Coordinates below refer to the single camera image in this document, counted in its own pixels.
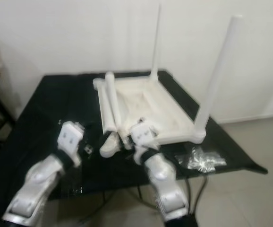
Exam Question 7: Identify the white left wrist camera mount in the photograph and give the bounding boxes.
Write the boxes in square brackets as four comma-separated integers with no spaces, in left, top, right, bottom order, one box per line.
[58,121,86,167]

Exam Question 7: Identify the black table cloth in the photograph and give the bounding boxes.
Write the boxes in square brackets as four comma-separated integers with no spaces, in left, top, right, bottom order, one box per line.
[0,70,268,227]

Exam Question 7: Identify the white plastic table top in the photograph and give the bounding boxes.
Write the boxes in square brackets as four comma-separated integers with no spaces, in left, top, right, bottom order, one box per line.
[92,71,207,158]

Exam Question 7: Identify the clear tape strip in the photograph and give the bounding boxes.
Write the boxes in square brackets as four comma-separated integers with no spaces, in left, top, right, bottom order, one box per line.
[174,146,228,173]

